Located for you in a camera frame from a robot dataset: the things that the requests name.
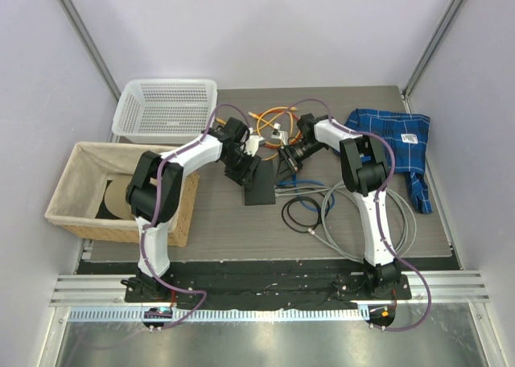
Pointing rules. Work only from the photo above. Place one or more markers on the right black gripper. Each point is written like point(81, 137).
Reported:
point(286, 153)

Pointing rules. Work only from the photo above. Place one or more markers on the white slotted cable duct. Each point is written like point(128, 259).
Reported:
point(157, 315)

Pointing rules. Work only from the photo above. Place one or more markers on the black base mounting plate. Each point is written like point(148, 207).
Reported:
point(264, 283)

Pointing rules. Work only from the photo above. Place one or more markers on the blue plaid cloth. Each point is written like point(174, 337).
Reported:
point(407, 134)

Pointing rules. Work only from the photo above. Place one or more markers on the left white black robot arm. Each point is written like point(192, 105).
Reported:
point(155, 190)

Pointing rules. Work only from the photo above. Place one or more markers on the brown tape roll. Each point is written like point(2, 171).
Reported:
point(115, 198)

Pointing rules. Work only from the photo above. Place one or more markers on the black network switch box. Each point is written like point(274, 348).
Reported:
point(261, 190)

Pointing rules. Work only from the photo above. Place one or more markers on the white perforated plastic basket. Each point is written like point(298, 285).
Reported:
point(164, 111)

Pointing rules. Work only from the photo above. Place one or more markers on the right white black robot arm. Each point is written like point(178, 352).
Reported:
point(365, 173)

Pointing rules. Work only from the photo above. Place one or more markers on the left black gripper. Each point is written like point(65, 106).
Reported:
point(245, 175)

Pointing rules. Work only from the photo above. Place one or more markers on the wicker basket with liner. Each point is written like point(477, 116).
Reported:
point(81, 188)

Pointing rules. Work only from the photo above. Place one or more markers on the aluminium frame rail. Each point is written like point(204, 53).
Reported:
point(453, 286)

